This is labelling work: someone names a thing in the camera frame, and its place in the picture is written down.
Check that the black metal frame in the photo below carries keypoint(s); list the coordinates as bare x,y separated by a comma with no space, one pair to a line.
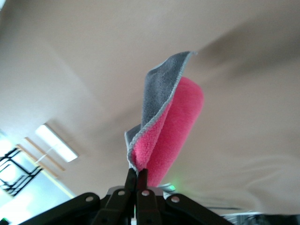
32,173

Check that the pink and grey microfibre towel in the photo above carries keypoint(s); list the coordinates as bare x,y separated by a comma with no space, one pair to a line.
182,117

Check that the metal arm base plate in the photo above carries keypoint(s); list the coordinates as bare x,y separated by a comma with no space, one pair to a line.
168,189

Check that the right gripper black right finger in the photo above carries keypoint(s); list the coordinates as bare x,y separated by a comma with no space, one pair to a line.
147,206

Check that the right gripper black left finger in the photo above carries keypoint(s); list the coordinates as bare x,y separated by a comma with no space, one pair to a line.
117,204

